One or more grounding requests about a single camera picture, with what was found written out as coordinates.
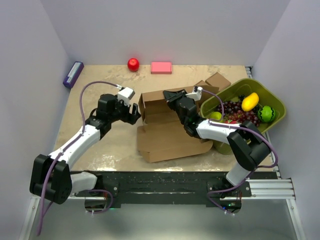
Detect large brown cardboard box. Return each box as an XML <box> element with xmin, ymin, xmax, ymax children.
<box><xmin>137</xmin><ymin>90</ymin><xmax>213</xmax><ymax>163</ymax></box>

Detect olive green plastic bin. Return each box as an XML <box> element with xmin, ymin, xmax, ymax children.
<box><xmin>200</xmin><ymin>78</ymin><xmax>286</xmax><ymax>155</ymax></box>

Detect purple flat box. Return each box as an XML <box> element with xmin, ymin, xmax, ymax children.
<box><xmin>62</xmin><ymin>61</ymin><xmax>84</xmax><ymax>89</ymax></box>

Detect yellow mango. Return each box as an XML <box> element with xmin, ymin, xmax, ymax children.
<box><xmin>241</xmin><ymin>92</ymin><xmax>260</xmax><ymax>112</ymax></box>

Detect purple grapes bunch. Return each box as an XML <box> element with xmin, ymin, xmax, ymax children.
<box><xmin>222</xmin><ymin>100</ymin><xmax>261</xmax><ymax>127</ymax></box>

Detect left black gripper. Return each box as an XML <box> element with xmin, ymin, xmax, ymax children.
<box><xmin>109</xmin><ymin>95</ymin><xmax>141</xmax><ymax>126</ymax></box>

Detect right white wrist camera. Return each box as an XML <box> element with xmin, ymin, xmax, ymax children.
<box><xmin>185</xmin><ymin>86</ymin><xmax>203</xmax><ymax>101</ymax></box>

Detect green lime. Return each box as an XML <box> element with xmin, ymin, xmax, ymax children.
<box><xmin>209</xmin><ymin>111</ymin><xmax>223</xmax><ymax>122</ymax></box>

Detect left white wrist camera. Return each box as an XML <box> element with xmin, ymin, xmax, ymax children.
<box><xmin>116</xmin><ymin>85</ymin><xmax>135</xmax><ymax>106</ymax></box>

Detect small brown box left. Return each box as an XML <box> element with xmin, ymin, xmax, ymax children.
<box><xmin>194</xmin><ymin>80</ymin><xmax>208</xmax><ymax>86</ymax></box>

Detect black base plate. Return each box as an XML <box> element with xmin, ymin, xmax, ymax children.
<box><xmin>75</xmin><ymin>171</ymin><xmax>277</xmax><ymax>213</ymax></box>

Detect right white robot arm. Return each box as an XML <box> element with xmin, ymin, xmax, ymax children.
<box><xmin>163</xmin><ymin>86</ymin><xmax>273</xmax><ymax>197</ymax></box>

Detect small brown box right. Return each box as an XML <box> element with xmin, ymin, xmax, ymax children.
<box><xmin>204</xmin><ymin>72</ymin><xmax>231</xmax><ymax>92</ymax></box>

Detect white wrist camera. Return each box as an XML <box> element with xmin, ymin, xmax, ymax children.
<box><xmin>116</xmin><ymin>85</ymin><xmax>135</xmax><ymax>106</ymax></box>
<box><xmin>185</xmin><ymin>86</ymin><xmax>203</xmax><ymax>101</ymax></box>

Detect toy watermelon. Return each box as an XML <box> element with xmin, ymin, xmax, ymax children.
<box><xmin>257</xmin><ymin>105</ymin><xmax>276</xmax><ymax>123</ymax></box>

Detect pink flat box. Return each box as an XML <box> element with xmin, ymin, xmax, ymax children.
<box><xmin>150</xmin><ymin>61</ymin><xmax>172</xmax><ymax>75</ymax></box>

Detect small brown box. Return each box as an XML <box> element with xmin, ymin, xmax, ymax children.
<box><xmin>204</xmin><ymin>72</ymin><xmax>231</xmax><ymax>92</ymax></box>
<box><xmin>194</xmin><ymin>80</ymin><xmax>208</xmax><ymax>86</ymax></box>

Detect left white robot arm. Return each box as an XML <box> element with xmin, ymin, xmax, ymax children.
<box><xmin>29</xmin><ymin>87</ymin><xmax>141</xmax><ymax>204</ymax></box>

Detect red apple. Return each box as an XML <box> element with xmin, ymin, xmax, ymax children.
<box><xmin>127</xmin><ymin>58</ymin><xmax>140</xmax><ymax>72</ymax></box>

